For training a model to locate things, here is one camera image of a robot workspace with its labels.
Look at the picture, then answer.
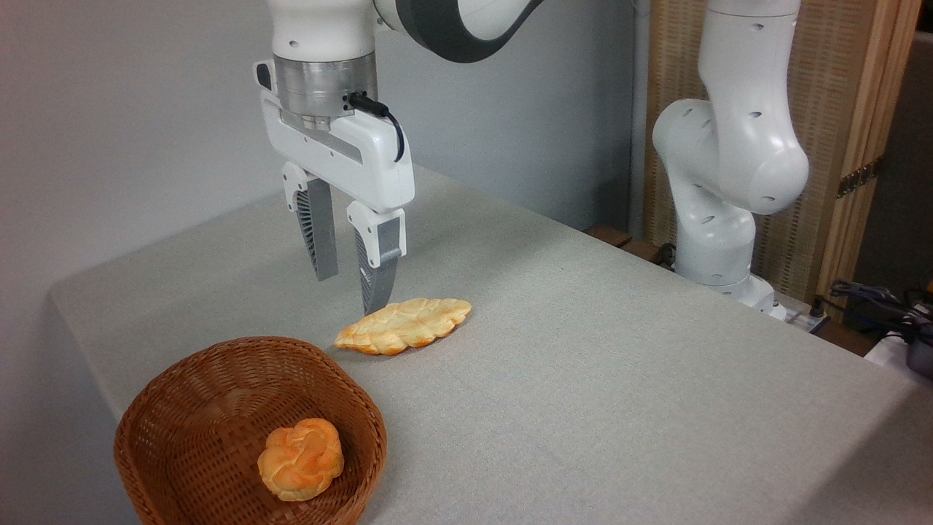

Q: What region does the black cable bundle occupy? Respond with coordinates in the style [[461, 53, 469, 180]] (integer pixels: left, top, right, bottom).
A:
[[829, 279, 933, 345]]

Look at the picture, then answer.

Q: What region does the wood and bamboo folding screen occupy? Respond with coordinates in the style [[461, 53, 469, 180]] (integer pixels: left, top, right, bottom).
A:
[[644, 0, 923, 307]]

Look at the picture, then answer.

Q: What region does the round knotted bread roll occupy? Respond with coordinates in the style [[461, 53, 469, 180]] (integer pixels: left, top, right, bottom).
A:
[[257, 418, 345, 502]]

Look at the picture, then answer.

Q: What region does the long braided bread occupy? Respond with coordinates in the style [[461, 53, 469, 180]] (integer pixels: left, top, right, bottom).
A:
[[334, 297, 472, 357]]

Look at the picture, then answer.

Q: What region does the brown wooden base board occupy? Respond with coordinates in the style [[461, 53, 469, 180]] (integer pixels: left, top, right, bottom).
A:
[[583, 225, 677, 269]]

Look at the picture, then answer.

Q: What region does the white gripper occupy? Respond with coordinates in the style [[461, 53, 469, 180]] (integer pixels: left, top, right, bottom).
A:
[[254, 60, 416, 316]]

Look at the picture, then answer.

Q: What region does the grey tablecloth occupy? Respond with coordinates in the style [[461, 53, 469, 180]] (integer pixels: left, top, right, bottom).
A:
[[47, 164, 933, 525]]

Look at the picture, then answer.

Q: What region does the brown wicker basket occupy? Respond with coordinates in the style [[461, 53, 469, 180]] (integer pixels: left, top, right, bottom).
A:
[[113, 336, 388, 525]]

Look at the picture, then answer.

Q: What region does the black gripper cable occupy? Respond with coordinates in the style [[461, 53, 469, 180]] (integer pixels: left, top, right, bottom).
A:
[[347, 91, 406, 163]]

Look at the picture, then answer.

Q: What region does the white vertical pipe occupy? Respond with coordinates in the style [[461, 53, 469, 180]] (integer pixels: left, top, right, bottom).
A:
[[628, 0, 651, 238]]

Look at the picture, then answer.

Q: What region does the metal screen hinge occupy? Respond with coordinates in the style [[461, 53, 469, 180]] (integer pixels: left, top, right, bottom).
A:
[[837, 157, 884, 199]]

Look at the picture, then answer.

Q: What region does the white power strip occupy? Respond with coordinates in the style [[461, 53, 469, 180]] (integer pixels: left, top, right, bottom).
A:
[[781, 303, 832, 335]]

